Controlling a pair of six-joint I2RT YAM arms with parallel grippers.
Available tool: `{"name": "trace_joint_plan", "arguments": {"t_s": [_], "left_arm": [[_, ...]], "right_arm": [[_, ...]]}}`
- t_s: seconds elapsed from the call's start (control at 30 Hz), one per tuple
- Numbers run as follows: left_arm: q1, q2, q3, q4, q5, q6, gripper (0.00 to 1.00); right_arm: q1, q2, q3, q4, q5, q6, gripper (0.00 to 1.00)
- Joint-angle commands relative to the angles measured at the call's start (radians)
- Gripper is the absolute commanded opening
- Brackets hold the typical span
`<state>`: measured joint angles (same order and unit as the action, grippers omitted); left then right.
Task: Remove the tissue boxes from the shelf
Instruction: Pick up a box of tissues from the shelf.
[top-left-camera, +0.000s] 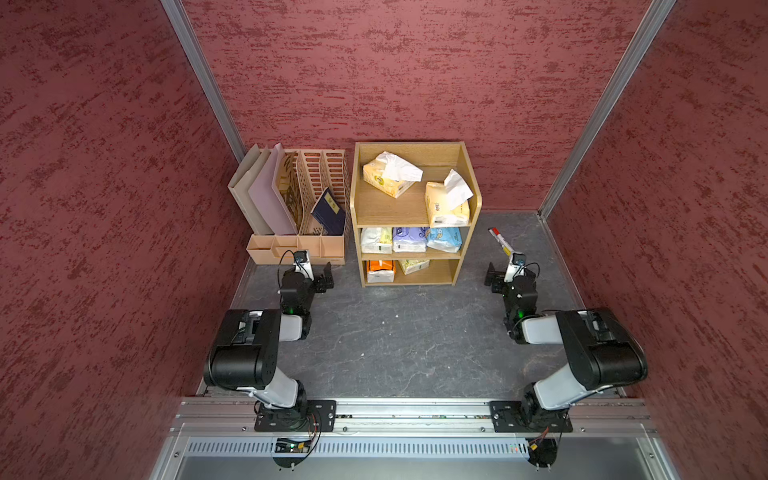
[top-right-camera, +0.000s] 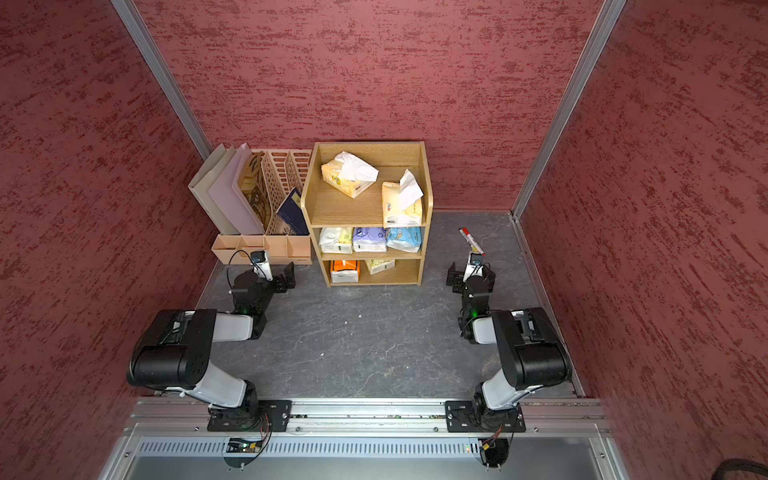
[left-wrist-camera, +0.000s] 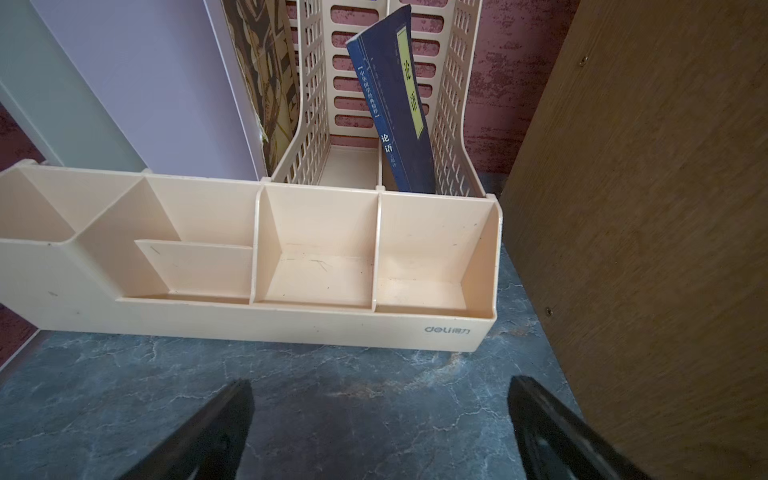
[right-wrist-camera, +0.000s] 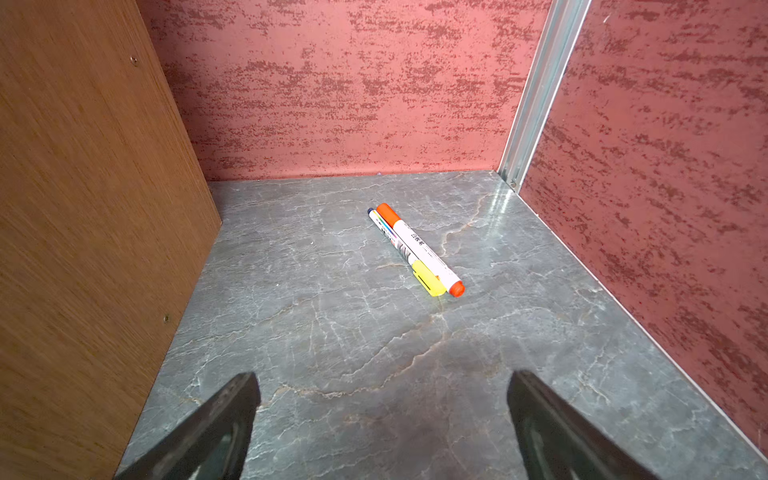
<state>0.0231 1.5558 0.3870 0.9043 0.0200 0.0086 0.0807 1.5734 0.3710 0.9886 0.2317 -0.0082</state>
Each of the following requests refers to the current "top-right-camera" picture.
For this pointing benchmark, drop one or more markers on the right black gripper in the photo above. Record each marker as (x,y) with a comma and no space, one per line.
(455,279)

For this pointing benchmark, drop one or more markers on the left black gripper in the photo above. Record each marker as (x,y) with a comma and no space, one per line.
(279,280)

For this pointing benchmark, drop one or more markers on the blue tissue pack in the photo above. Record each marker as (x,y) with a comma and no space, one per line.
(405,239)

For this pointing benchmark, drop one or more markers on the orange white tissue box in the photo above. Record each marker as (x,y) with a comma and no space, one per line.
(345,271)

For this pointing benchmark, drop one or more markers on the yellow-green tissue pack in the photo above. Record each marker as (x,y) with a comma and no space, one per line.
(336,240)

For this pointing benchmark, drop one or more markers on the yellow tissue box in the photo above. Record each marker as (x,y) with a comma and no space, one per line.
(402,202)
(349,174)

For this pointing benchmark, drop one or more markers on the purple tissue pack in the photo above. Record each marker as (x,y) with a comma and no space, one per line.
(369,240)

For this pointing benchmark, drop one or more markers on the wooden three-tier shelf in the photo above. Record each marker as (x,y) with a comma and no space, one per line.
(325,206)

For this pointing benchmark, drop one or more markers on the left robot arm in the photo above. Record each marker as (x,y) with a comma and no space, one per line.
(174,354)

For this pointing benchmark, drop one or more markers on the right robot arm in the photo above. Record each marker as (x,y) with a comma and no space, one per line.
(531,354)

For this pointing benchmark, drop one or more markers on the small green yellow tissue pack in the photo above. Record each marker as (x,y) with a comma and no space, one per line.
(376,266)

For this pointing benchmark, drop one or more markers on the red white marker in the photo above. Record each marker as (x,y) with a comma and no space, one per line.
(474,245)

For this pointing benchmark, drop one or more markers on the dark blue book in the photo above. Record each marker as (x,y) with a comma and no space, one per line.
(291,214)

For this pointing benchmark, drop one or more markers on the patterned brown book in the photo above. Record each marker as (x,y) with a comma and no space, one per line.
(253,186)

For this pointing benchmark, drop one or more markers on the pink folder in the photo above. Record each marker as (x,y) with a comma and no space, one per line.
(229,199)

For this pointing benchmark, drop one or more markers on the beige plastic file organizer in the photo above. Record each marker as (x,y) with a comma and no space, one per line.
(284,169)

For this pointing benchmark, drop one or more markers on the grey cardboard folder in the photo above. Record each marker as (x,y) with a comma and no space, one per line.
(203,180)

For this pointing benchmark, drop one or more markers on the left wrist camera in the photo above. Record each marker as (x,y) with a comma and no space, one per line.
(261,266)

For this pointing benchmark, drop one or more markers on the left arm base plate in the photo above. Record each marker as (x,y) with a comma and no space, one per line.
(263,417)

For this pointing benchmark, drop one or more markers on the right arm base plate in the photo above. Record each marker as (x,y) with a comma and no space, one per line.
(469,417)

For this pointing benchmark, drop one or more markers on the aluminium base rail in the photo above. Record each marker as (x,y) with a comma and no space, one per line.
(425,417)

